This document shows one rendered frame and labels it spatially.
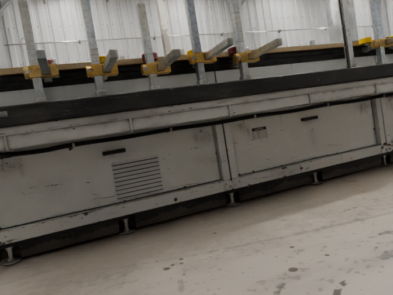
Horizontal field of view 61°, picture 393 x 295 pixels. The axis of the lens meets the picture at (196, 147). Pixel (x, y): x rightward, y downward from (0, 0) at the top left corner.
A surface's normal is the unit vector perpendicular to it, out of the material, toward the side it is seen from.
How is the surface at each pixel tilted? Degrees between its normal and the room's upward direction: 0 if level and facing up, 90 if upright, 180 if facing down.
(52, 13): 90
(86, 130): 90
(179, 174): 91
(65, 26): 90
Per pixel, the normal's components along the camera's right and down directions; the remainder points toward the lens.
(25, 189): 0.36, 0.00
